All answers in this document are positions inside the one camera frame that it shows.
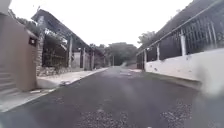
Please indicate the grey asphalt road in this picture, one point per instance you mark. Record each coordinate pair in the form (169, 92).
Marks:
(126, 96)

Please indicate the white wall with railing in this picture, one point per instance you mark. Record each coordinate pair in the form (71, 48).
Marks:
(186, 63)

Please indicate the brown wall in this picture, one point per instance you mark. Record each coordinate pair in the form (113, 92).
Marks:
(16, 56)

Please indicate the group of trees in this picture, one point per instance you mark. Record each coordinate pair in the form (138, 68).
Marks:
(121, 53)

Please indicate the pale concrete pavement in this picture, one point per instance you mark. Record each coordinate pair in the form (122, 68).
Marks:
(56, 80)

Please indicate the narrow concrete pavement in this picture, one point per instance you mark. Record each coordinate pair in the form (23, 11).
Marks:
(166, 78)

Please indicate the house with dark fence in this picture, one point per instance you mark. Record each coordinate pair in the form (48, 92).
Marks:
(56, 50)

